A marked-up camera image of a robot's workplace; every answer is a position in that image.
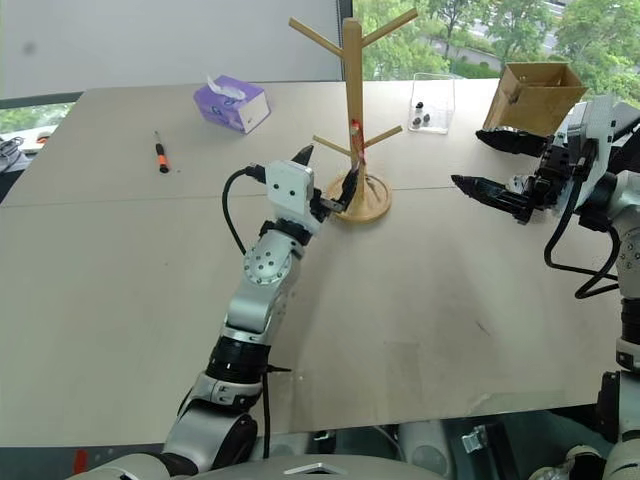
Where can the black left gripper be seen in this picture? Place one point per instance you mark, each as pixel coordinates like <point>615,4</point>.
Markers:
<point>320,204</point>

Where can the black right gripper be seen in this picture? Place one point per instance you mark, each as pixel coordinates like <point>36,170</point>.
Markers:
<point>550,175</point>

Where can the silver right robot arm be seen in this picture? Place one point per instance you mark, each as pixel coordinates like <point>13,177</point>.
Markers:
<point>627,250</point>

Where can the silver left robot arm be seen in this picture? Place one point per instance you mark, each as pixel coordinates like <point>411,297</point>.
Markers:
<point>260,265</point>

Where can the wooden tree stand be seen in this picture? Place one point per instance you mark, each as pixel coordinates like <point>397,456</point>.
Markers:
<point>352,75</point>

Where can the brown cardboard box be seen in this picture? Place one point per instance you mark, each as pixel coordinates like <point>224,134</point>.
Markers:
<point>530,105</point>

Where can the clear acrylic box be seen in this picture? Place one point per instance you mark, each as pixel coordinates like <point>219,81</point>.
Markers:
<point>445,100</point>

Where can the purple tissue box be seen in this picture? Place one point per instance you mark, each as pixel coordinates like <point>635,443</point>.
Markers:
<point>230,107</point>

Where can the orange and black screwdriver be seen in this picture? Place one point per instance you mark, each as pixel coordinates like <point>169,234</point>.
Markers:
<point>162,160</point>

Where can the white and orange device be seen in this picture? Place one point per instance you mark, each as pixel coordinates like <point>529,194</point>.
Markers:
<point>41,136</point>

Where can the grey rounded shape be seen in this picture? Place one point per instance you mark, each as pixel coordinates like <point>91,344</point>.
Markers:
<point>425,450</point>

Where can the silver robot torso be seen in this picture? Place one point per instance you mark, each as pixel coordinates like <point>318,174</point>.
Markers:
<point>250,470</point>

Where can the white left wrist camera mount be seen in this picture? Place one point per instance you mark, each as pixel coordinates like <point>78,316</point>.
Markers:
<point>290,187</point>

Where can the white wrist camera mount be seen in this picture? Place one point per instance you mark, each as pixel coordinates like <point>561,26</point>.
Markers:
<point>600,125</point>
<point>290,187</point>

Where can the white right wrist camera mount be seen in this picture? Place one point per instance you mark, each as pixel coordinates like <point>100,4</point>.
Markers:
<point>600,125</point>

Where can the dark window frame post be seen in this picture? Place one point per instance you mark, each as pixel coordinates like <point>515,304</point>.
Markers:
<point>340,40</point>

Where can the small metal bracket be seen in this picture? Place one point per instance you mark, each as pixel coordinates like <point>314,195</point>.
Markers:
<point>473,441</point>

